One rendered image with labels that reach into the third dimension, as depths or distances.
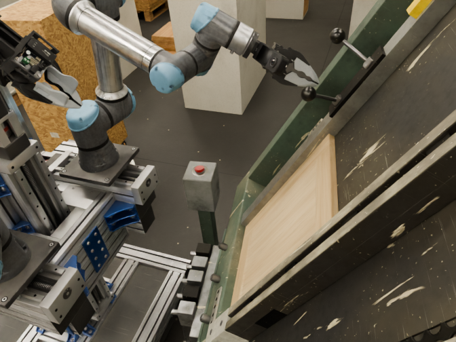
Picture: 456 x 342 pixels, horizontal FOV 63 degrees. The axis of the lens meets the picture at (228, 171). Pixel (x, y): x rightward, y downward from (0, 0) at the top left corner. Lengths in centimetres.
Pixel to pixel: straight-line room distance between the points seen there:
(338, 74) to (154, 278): 142
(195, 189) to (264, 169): 29
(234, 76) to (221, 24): 244
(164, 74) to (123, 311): 139
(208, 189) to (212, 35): 70
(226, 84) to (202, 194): 207
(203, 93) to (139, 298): 216
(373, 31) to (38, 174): 113
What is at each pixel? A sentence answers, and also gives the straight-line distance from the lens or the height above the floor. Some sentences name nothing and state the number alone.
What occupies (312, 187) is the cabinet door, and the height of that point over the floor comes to 124.
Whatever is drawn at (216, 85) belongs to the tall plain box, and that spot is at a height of 28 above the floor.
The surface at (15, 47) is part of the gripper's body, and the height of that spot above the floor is 168.
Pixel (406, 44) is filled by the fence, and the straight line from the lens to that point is 95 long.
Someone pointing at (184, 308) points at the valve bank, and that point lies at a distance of 133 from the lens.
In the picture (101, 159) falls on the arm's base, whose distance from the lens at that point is 145.
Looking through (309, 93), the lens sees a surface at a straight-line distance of 93.
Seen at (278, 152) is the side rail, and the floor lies 105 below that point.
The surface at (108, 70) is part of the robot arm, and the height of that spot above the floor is 138.
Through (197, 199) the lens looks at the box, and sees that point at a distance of 155.
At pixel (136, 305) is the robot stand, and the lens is 204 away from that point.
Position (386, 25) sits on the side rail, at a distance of 119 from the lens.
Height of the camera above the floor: 190
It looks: 40 degrees down
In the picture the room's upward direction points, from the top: 5 degrees counter-clockwise
